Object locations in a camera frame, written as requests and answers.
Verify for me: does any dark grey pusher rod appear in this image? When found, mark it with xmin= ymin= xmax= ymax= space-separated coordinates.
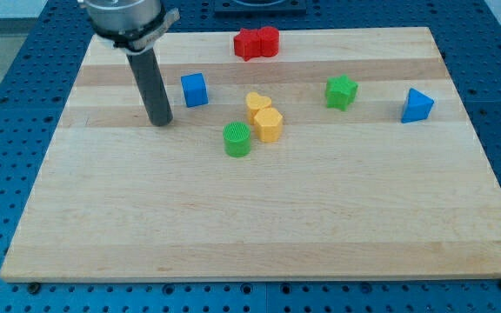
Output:
xmin=127 ymin=49 xmax=173 ymax=127

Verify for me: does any blue cube block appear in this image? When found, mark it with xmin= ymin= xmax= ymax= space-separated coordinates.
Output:
xmin=181 ymin=73 xmax=209 ymax=108

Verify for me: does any green star block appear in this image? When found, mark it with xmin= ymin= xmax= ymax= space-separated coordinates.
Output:
xmin=324 ymin=75 xmax=358 ymax=111

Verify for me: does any green cylinder block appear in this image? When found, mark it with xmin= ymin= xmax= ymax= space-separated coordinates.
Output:
xmin=223 ymin=122 xmax=251 ymax=157

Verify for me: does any blue triangle block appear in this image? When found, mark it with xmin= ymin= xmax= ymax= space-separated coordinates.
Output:
xmin=401 ymin=88 xmax=434 ymax=123

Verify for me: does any light wooden board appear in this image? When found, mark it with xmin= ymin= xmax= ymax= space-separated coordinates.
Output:
xmin=0 ymin=27 xmax=501 ymax=283

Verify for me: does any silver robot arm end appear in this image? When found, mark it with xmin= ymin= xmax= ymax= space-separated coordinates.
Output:
xmin=77 ymin=0 xmax=180 ymax=55

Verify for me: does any yellow hexagon block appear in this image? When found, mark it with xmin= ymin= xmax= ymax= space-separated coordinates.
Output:
xmin=253 ymin=108 xmax=284 ymax=143

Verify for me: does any red star block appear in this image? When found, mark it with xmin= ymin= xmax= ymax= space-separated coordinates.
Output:
xmin=233 ymin=28 xmax=262 ymax=61

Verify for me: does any yellow heart block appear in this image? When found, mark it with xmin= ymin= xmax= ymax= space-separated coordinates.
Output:
xmin=245 ymin=91 xmax=272 ymax=125

